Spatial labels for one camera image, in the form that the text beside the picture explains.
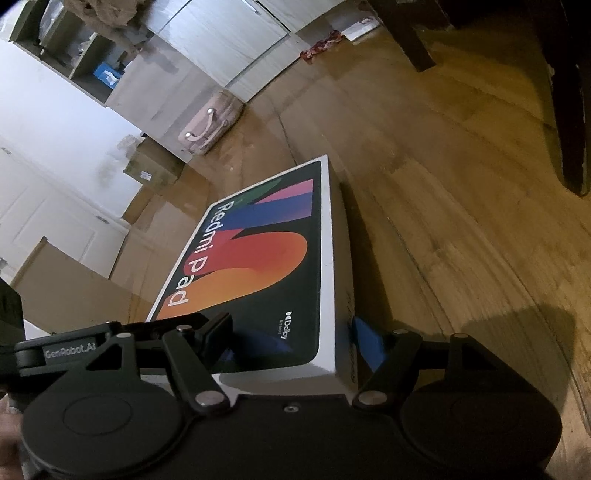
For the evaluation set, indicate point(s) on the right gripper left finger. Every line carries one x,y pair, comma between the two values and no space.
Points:
193,347

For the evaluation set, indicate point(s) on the red patterned cloth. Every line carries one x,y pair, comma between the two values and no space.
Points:
321,46

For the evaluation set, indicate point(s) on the white door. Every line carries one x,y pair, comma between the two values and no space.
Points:
32,207

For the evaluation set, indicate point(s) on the pink suitcase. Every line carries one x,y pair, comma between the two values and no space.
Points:
210,123

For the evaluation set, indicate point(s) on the Redmi Pad SE box lid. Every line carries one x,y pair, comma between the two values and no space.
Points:
276,258

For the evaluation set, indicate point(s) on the dark wooden chair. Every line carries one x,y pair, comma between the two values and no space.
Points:
547,42

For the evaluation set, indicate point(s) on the brown cardboard box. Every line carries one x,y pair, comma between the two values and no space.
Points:
153,166

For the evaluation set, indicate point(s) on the person's left hand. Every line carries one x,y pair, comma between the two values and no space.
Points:
10,437

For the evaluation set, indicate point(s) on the blue item on shelf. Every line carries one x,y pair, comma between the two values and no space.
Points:
107,75

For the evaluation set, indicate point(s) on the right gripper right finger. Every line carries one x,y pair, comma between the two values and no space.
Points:
387,364

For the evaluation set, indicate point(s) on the beige cardboard panel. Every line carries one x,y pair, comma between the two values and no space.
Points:
60,294

